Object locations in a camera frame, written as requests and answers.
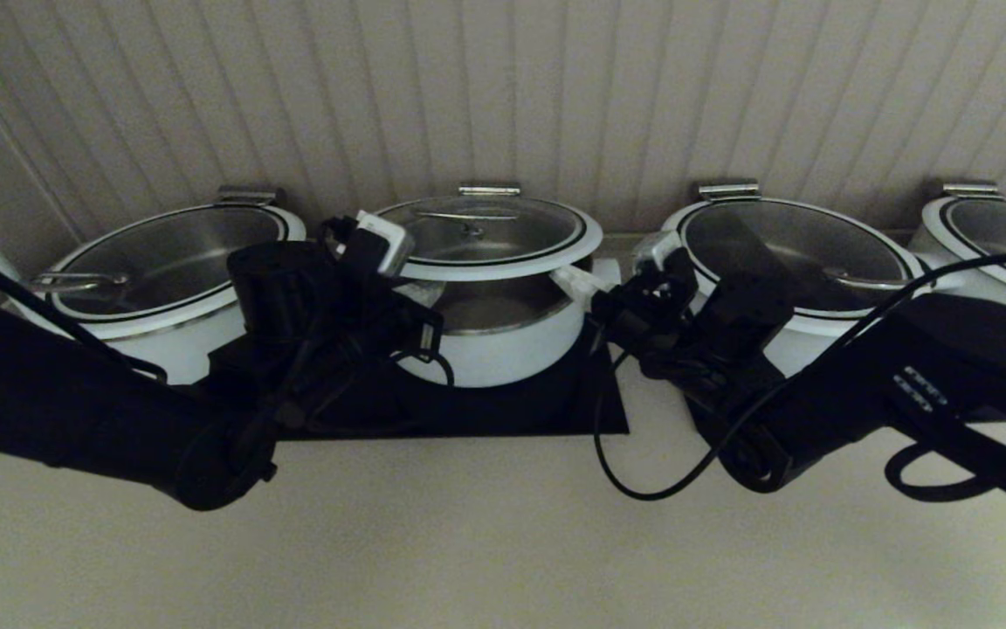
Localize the glass lid with white rim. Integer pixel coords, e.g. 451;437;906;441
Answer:
30;205;308;343
363;194;604;283

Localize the black glass induction cooktop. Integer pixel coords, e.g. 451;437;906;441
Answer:
280;301;628;439
678;367;1006;432

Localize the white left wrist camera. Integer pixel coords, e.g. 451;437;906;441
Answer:
353;212;417;277

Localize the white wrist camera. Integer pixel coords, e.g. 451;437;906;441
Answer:
353;212;417;277
632;232;683;273

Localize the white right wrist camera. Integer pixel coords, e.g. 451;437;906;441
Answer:
632;232;683;273

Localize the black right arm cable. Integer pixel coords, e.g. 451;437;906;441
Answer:
593;252;1006;502
885;444;1002;504

